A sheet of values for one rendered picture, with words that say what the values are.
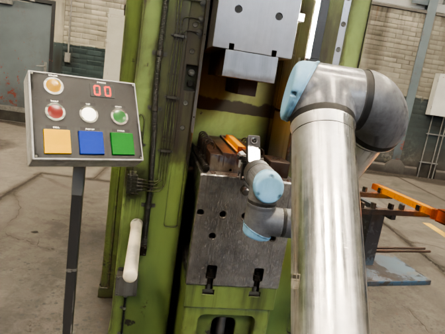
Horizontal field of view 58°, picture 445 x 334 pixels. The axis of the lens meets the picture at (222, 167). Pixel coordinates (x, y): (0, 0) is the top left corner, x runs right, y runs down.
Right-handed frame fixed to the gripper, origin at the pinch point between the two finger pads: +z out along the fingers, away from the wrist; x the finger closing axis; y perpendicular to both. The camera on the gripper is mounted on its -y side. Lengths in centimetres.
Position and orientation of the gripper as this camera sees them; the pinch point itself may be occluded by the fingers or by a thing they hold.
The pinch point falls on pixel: (245, 152)
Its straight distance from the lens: 151.3
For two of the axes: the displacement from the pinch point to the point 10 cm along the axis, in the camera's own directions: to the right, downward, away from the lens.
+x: 9.8, 1.1, 1.9
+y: -1.6, 9.6, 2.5
